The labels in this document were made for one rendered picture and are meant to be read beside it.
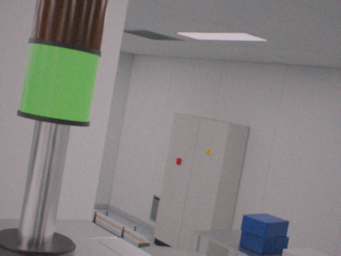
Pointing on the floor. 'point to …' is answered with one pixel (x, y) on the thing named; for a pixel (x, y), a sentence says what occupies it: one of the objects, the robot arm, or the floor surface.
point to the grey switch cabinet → (200, 182)
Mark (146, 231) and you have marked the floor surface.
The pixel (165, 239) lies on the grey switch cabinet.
